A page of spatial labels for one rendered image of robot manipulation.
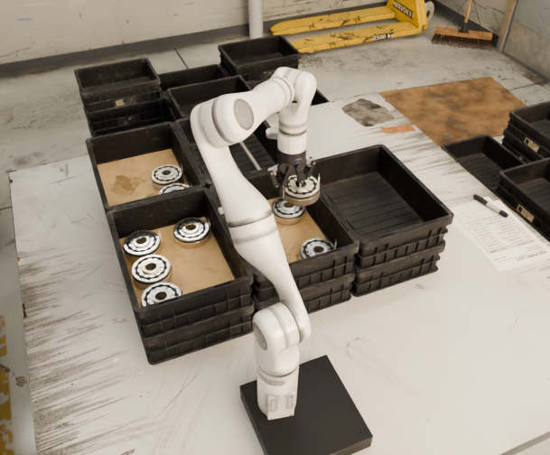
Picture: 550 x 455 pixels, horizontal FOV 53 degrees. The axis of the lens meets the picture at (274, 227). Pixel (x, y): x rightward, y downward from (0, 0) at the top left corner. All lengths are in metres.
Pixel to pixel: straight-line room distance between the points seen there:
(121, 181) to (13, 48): 2.90
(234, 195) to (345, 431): 0.61
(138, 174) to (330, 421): 1.03
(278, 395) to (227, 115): 0.62
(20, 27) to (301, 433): 3.85
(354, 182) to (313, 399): 0.77
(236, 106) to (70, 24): 3.67
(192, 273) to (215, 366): 0.25
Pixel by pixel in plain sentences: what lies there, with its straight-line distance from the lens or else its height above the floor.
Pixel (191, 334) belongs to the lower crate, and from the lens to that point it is 1.46.
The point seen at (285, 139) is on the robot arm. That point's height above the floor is 1.19.
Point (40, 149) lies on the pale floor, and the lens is 3.75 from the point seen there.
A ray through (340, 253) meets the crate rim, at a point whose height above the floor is 0.93.
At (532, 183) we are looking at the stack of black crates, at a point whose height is 0.38.
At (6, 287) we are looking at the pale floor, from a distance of 2.87.
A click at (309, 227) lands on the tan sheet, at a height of 0.83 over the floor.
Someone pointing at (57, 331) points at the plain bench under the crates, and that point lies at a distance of 1.66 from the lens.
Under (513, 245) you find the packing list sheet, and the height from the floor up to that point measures 0.70.
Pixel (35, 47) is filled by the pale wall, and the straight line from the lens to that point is 4.68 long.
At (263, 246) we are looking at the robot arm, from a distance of 1.04.
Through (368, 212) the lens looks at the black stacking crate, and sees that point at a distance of 1.72.
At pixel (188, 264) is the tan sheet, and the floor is 0.83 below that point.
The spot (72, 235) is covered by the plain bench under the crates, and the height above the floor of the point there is 0.70.
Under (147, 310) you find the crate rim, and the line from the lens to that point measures 1.33.
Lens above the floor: 1.93
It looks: 42 degrees down
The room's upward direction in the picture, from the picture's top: straight up
